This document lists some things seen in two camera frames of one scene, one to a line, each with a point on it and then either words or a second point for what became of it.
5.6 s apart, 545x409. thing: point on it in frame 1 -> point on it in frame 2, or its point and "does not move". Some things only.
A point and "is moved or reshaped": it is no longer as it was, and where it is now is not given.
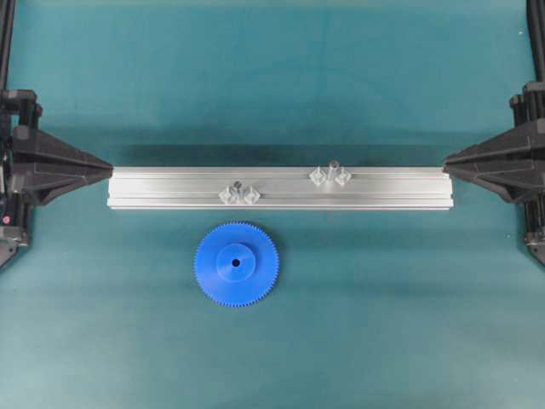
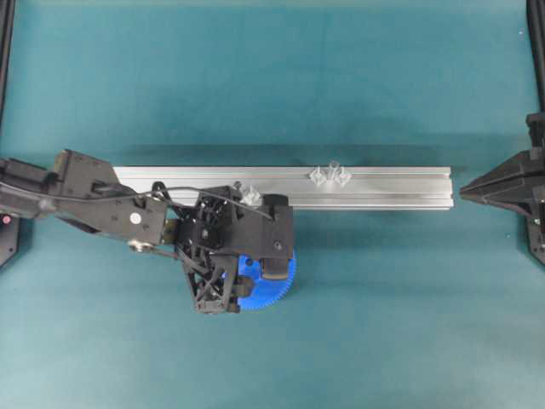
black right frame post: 536,9 does not move
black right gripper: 517,147 -> 525,169
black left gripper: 32,146 -> 209,230
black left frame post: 8,9 does not move
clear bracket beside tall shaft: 318,176 does not move
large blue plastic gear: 236,264 is moved or reshaped
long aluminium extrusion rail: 278,188 does not move
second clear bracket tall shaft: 344,177 does not move
